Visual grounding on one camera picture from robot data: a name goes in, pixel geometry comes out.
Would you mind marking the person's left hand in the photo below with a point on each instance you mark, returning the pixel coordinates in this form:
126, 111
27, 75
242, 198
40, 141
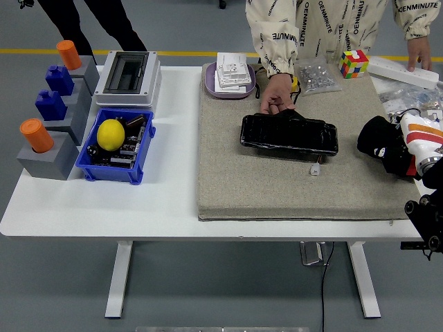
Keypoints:
419, 52

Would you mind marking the blue block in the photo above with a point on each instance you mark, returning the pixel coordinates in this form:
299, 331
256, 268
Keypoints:
59, 80
51, 105

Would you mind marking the yellow lemon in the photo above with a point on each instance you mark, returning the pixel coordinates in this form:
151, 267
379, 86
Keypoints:
110, 135

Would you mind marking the person's left forearm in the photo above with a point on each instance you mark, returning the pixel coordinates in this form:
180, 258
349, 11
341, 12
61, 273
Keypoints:
415, 17

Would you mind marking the person's right hand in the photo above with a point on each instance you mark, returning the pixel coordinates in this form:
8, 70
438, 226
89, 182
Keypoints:
277, 90

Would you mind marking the person's right forearm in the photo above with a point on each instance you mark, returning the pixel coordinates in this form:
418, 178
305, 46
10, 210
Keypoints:
273, 48

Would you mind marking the white table leg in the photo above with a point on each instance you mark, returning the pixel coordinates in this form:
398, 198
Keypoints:
363, 276
119, 276

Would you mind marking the white wall socket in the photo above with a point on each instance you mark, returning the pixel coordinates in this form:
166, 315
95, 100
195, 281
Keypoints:
233, 69

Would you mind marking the black circuit board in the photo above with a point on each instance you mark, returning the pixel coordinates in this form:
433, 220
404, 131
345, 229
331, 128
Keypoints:
126, 149

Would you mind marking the grey electrical distribution box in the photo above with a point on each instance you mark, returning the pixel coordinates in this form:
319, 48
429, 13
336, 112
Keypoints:
104, 100

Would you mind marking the orange cylinder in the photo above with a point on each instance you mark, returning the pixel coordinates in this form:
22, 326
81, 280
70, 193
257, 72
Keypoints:
69, 55
36, 136

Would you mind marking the clear plastic parts bag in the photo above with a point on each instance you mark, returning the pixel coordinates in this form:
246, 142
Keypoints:
401, 97

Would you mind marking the white power strip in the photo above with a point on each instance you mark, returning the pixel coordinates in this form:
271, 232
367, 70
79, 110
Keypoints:
391, 67

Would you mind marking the grey-brown mat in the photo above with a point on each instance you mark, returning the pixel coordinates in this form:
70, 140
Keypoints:
259, 186

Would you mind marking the brown electronic component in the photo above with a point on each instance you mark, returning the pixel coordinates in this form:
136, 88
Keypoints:
135, 121

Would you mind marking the yellow tape measure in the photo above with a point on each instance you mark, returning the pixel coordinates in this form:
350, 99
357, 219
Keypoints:
295, 82

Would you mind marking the colourful puzzle cube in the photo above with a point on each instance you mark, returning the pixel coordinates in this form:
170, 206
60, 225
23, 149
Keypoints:
353, 64

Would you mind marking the black round component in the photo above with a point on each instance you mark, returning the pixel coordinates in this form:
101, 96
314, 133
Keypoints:
92, 150

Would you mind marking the glossy black panel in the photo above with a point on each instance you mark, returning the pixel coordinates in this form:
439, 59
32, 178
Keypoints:
287, 133

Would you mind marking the silver metal bracket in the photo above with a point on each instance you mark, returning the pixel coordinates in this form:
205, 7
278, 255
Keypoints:
313, 254

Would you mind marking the blue plastic bin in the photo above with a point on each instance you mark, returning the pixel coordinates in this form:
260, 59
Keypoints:
114, 174

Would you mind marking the white electrical device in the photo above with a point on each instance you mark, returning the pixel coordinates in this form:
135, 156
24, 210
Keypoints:
432, 115

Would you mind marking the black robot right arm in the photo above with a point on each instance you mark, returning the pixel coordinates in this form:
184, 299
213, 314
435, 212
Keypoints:
425, 221

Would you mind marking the grey block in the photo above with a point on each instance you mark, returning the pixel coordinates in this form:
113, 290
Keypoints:
65, 126
88, 71
82, 95
48, 166

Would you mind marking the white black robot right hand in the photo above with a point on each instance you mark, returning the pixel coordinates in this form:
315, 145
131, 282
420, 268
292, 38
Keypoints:
422, 138

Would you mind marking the white socket plate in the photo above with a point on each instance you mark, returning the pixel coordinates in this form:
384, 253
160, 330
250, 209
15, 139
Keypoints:
232, 89

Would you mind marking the clear bag of metal screws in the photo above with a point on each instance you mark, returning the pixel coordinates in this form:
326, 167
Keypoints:
316, 77

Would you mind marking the person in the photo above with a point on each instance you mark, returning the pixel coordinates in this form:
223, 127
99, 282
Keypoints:
328, 20
93, 20

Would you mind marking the purple tray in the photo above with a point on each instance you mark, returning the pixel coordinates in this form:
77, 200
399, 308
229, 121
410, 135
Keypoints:
209, 83

